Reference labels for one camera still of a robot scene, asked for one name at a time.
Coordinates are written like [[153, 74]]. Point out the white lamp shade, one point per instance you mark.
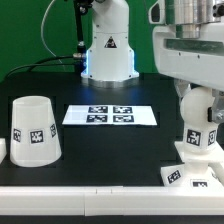
[[34, 137]]

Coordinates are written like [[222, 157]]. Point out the white right rail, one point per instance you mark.
[[218, 165]]

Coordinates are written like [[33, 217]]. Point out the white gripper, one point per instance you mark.
[[199, 61]]

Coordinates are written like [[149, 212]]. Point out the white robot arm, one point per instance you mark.
[[110, 60]]

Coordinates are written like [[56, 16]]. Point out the white lamp bulb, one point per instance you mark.
[[199, 134]]

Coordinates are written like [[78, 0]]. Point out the white lamp base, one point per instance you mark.
[[196, 169]]

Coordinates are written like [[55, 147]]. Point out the white marker sheet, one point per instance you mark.
[[109, 115]]

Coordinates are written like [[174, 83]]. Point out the white left rail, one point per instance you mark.
[[3, 151]]

